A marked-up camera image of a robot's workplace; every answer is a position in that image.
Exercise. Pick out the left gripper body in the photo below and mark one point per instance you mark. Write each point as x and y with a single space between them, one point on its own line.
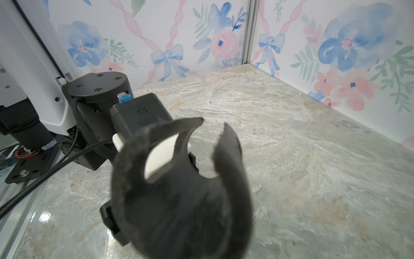
113 223

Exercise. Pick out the black microphone stand pole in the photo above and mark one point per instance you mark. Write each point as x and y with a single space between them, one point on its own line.
222 226

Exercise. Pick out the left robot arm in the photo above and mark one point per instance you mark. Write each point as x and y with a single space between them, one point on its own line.
35 104

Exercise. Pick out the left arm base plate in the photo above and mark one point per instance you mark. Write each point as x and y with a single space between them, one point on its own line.
32 166

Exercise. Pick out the aluminium mounting rail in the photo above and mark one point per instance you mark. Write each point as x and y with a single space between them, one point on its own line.
15 222

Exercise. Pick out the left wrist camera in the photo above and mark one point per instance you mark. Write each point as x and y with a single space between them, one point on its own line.
129 115

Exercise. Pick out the right aluminium corner post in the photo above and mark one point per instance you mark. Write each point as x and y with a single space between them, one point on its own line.
249 31

